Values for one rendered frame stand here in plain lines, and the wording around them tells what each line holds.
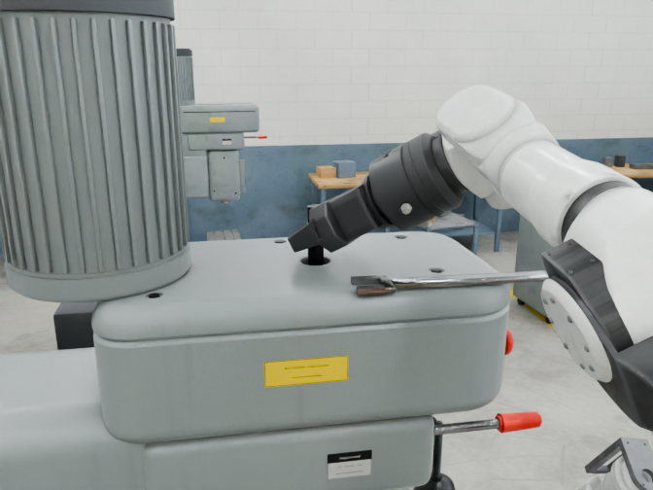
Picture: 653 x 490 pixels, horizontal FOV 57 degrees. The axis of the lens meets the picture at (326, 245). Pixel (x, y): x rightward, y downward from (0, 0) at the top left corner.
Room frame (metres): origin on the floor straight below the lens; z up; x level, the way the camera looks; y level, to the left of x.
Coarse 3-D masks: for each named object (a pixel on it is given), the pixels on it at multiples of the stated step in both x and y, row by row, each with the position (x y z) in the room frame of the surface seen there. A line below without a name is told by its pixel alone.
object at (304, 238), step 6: (300, 228) 0.70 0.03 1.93; (306, 228) 0.69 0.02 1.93; (294, 234) 0.70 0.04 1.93; (300, 234) 0.70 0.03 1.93; (306, 234) 0.69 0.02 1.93; (312, 234) 0.69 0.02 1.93; (288, 240) 0.71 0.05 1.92; (294, 240) 0.70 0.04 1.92; (300, 240) 0.70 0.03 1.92; (306, 240) 0.69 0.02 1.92; (312, 240) 0.69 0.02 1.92; (318, 240) 0.69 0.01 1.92; (294, 246) 0.70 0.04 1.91; (300, 246) 0.70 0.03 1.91; (306, 246) 0.69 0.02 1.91; (312, 246) 0.69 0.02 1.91; (294, 252) 0.70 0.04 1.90
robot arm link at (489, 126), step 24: (456, 96) 0.63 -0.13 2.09; (480, 96) 0.60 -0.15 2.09; (504, 96) 0.57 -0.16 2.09; (456, 120) 0.59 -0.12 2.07; (480, 120) 0.56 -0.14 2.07; (504, 120) 0.54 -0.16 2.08; (528, 120) 0.54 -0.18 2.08; (456, 144) 0.57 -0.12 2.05; (480, 144) 0.54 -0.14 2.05; (504, 144) 0.53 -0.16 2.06; (528, 144) 0.52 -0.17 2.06; (480, 168) 0.54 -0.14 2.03
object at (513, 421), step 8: (496, 416) 0.65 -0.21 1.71; (504, 416) 0.64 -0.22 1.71; (512, 416) 0.64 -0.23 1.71; (520, 416) 0.65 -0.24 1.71; (528, 416) 0.65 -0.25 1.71; (536, 416) 0.65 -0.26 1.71; (440, 424) 0.64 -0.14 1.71; (448, 424) 0.63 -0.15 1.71; (456, 424) 0.63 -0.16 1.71; (464, 424) 0.64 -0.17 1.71; (472, 424) 0.64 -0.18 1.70; (480, 424) 0.64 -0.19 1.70; (488, 424) 0.64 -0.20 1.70; (496, 424) 0.64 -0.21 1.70; (504, 424) 0.64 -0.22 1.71; (512, 424) 0.64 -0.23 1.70; (520, 424) 0.64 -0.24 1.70; (528, 424) 0.64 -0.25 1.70; (536, 424) 0.64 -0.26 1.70; (440, 432) 0.63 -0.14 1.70; (448, 432) 0.63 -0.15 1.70; (456, 432) 0.63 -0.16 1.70; (504, 432) 0.64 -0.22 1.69
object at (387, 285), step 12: (360, 276) 0.63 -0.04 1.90; (372, 276) 0.63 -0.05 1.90; (384, 276) 0.63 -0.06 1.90; (432, 276) 0.63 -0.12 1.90; (444, 276) 0.63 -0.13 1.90; (456, 276) 0.63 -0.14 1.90; (468, 276) 0.63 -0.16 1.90; (480, 276) 0.63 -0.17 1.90; (492, 276) 0.63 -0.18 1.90; (504, 276) 0.63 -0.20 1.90; (516, 276) 0.63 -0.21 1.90; (528, 276) 0.63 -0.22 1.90; (540, 276) 0.63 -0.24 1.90; (360, 288) 0.59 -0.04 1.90; (372, 288) 0.59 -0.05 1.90; (384, 288) 0.59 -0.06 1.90; (396, 288) 0.61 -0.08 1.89; (408, 288) 0.61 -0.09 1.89
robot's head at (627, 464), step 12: (612, 444) 0.62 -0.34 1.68; (624, 444) 0.61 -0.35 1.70; (636, 444) 0.61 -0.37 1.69; (648, 444) 0.61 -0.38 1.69; (600, 456) 0.64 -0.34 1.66; (612, 456) 0.63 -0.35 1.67; (624, 456) 0.60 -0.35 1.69; (636, 456) 0.60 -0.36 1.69; (648, 456) 0.60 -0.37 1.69; (588, 468) 0.65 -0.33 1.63; (600, 468) 0.65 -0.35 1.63; (624, 468) 0.59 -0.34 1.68; (636, 468) 0.59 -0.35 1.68; (648, 468) 0.59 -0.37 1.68; (624, 480) 0.58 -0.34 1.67; (636, 480) 0.57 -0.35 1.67; (648, 480) 0.58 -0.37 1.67
